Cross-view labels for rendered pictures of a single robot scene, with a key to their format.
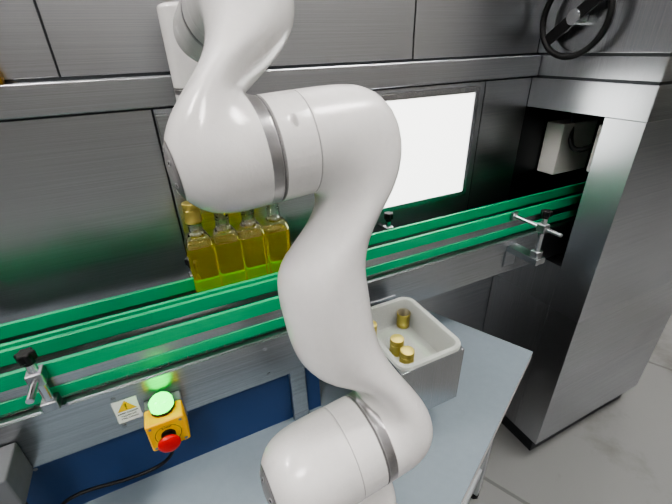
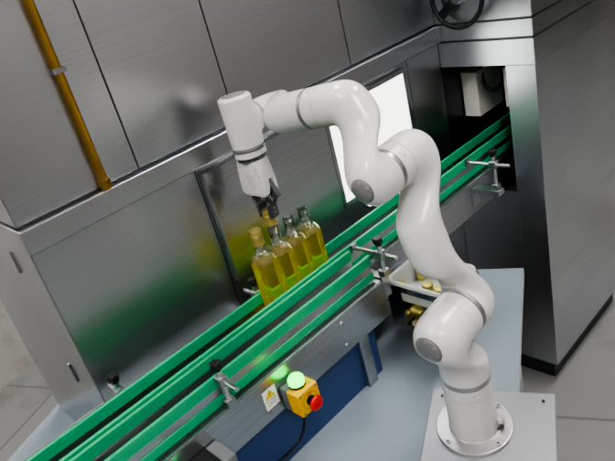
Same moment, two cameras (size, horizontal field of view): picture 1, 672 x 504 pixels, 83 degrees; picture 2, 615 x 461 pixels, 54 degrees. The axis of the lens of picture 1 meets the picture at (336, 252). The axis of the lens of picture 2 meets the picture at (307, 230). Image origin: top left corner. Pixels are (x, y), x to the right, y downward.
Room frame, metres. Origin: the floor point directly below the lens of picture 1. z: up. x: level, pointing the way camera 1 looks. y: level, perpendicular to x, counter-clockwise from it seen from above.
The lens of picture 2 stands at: (-0.70, 0.52, 1.99)
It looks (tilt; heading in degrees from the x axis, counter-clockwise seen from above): 26 degrees down; 346
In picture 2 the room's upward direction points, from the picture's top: 15 degrees counter-clockwise
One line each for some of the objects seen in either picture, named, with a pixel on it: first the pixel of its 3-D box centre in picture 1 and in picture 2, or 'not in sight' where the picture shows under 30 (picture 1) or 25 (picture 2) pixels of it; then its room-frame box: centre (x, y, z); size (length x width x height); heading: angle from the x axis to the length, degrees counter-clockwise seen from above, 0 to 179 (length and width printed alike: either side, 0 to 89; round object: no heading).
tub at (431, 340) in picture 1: (404, 341); (432, 284); (0.72, -0.16, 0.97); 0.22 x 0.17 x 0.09; 25
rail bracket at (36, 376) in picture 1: (37, 390); (229, 388); (0.46, 0.51, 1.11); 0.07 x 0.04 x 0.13; 25
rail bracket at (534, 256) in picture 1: (531, 242); (489, 178); (1.03, -0.60, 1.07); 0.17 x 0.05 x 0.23; 25
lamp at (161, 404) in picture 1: (160, 402); (296, 380); (0.52, 0.35, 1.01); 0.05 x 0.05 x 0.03
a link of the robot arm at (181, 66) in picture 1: (192, 46); (242, 119); (0.77, 0.24, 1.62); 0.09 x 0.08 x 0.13; 117
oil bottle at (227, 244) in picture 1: (230, 268); (286, 274); (0.77, 0.25, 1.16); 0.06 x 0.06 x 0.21; 25
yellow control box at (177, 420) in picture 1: (167, 421); (301, 395); (0.52, 0.35, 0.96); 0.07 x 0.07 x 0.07; 25
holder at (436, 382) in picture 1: (397, 349); (427, 295); (0.74, -0.15, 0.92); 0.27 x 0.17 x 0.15; 25
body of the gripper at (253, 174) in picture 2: not in sight; (256, 172); (0.77, 0.25, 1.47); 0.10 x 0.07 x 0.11; 25
